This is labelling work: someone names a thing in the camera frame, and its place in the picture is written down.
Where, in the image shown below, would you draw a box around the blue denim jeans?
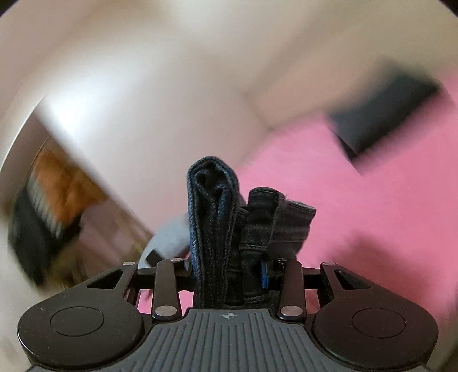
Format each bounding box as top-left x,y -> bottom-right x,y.
187,157 -> 316,309

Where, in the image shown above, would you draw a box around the pink bed sheet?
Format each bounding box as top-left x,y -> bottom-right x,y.
135,85 -> 458,372

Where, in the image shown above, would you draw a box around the dark navy garment pile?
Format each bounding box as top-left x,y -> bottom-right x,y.
329,63 -> 440,164

